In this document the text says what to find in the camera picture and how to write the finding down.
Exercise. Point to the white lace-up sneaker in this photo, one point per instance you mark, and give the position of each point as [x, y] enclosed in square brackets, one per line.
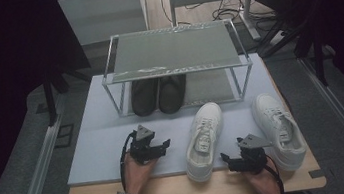
[267, 108]
[207, 115]

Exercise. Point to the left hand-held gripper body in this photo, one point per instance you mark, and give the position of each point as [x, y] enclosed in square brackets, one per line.
[143, 151]

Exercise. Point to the black slipper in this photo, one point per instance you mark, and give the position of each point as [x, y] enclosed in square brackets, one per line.
[145, 97]
[171, 93]

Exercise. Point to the black stand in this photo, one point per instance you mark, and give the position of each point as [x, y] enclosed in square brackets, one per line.
[49, 103]
[320, 64]

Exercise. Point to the person's right hand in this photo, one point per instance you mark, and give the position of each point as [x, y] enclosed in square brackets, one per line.
[267, 183]

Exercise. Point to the two-tier metal shoe rack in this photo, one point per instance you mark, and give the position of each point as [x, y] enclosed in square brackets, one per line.
[170, 48]

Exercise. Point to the grey-white panel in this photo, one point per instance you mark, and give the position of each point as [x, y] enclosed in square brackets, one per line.
[102, 17]

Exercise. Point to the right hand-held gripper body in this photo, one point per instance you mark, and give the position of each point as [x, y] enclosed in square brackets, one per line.
[254, 160]

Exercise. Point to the pale grey-blue mat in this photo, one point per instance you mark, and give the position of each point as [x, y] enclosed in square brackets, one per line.
[99, 147]

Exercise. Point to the person's left hand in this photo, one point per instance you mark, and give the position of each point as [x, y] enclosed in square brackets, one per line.
[137, 177]

